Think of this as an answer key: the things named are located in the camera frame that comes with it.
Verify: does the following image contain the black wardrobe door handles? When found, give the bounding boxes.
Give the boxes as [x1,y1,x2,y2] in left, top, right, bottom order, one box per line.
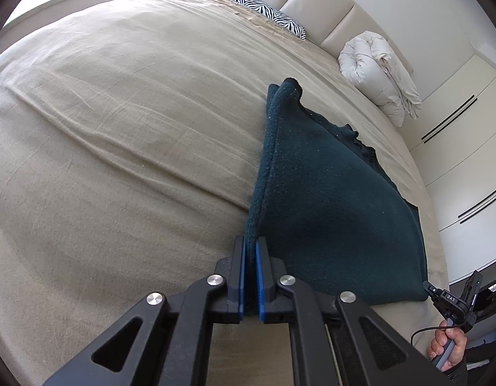
[421,94,478,144]
[457,185,496,226]

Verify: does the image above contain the black cable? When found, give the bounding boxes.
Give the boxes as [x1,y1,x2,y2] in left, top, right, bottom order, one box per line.
[411,325,445,345]

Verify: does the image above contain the bed with beige cover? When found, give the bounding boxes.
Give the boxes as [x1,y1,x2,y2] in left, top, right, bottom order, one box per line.
[0,0,450,386]

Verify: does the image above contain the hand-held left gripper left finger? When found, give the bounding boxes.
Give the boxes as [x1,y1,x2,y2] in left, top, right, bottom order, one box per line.
[43,235,249,386]

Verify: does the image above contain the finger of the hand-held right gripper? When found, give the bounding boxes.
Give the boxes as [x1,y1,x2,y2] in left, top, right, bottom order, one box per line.
[423,281,445,310]

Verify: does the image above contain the zebra print pillow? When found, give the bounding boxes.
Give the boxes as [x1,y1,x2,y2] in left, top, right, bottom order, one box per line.
[229,0,307,40]

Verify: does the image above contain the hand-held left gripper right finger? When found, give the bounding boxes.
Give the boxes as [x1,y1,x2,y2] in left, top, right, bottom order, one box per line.
[254,236,455,386]

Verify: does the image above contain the cream padded headboard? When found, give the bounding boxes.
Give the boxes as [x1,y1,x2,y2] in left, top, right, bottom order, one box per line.
[232,0,413,75]

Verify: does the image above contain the dark green blanket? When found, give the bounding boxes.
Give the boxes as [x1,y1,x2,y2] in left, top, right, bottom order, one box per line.
[245,77,429,306]

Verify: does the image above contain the person's right hand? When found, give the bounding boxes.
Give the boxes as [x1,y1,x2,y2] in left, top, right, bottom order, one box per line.
[428,324,468,372]

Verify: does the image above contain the white wardrobe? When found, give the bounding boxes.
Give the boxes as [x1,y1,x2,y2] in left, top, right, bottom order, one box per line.
[405,28,496,286]

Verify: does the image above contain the white window ledge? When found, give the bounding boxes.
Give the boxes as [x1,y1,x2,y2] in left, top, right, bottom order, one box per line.
[0,0,152,45]

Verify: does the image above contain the folded white duvet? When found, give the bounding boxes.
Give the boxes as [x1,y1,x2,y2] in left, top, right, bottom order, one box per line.
[337,31,422,127]

